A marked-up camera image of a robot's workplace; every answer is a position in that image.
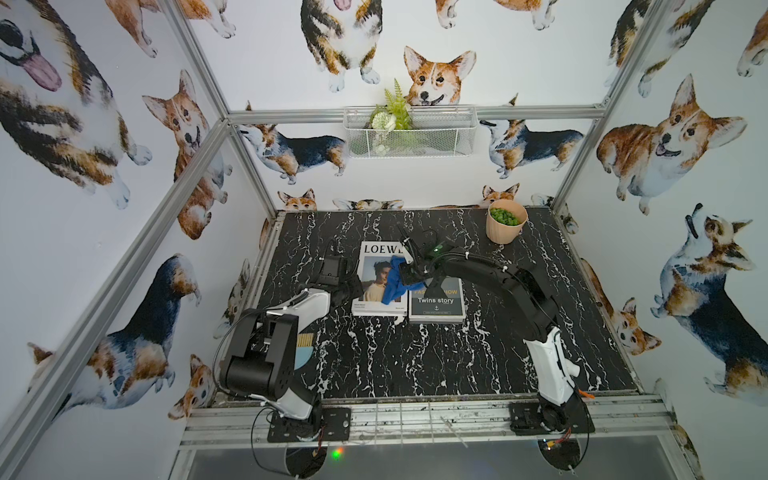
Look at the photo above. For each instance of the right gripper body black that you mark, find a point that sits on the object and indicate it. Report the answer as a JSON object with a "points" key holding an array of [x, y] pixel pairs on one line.
{"points": [[411, 273]]}

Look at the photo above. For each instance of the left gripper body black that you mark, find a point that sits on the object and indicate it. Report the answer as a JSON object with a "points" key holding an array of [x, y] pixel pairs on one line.
{"points": [[346, 285]]}

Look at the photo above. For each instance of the grey Twins story book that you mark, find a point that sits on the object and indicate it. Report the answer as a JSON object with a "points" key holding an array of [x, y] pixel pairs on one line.
{"points": [[440, 302]]}

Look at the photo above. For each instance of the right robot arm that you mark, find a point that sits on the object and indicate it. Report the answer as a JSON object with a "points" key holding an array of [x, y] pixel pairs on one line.
{"points": [[534, 316]]}

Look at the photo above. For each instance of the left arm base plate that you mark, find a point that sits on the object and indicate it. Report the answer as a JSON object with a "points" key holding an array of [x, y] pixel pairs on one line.
{"points": [[324, 424]]}

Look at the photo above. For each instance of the LOEWE white magazine book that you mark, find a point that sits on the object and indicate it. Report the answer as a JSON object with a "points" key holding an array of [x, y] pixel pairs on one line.
{"points": [[375, 263]]}

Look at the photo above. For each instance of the beige pot with green plant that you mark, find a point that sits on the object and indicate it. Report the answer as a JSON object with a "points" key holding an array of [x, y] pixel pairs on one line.
{"points": [[505, 221]]}

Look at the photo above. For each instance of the green fern white flower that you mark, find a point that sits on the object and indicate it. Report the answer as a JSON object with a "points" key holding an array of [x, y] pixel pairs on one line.
{"points": [[390, 124]]}

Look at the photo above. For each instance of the blue microfibre cloth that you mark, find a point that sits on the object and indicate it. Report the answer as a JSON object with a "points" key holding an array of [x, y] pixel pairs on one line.
{"points": [[395, 287]]}

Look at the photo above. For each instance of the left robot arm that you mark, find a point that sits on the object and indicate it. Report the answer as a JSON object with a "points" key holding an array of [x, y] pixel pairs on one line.
{"points": [[260, 361]]}

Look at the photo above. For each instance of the white wire wall basket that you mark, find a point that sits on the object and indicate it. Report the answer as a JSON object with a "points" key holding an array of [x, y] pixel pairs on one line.
{"points": [[437, 132]]}

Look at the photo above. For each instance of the aluminium frame rail front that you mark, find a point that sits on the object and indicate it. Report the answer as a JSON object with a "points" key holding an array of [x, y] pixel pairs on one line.
{"points": [[375, 424]]}

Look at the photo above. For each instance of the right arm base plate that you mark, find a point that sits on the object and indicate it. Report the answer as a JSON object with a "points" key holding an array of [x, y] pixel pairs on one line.
{"points": [[538, 419]]}

